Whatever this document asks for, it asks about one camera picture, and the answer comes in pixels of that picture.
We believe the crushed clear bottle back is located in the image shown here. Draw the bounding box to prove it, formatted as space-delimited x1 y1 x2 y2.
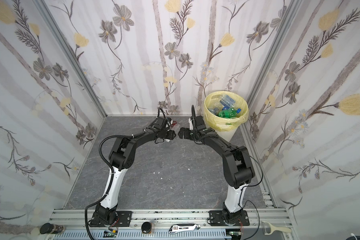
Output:
170 121 181 134

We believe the green bottle yellow cap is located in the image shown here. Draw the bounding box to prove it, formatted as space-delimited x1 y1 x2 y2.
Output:
208 108 220 116
218 108 237 119

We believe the soda water clear bottle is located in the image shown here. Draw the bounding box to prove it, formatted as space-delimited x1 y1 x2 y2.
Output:
220 94 237 110

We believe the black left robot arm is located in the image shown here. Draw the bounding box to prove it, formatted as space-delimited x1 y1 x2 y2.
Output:
85 117 176 230

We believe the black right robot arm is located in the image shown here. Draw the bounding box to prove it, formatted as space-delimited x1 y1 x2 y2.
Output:
179 116 256 225

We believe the yellow plastic bin liner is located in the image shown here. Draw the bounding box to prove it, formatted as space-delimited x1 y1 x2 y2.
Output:
204 91 249 131

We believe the white ribbed trash bin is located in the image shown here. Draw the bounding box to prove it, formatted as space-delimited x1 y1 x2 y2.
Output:
216 128 238 142

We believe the black round knob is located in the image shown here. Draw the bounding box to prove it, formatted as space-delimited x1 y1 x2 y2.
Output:
141 222 154 234

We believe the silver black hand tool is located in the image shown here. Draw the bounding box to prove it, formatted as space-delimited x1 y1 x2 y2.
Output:
169 224 201 235

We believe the cream plastic peeler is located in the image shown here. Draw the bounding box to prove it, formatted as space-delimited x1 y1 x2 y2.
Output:
262 221 292 236

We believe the white slotted cable duct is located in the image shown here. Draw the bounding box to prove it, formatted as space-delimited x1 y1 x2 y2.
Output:
52 229 232 240

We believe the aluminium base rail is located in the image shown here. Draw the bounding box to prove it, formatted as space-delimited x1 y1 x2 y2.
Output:
44 207 297 240

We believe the black jar on rail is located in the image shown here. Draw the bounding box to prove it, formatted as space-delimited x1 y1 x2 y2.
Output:
40 223 66 235

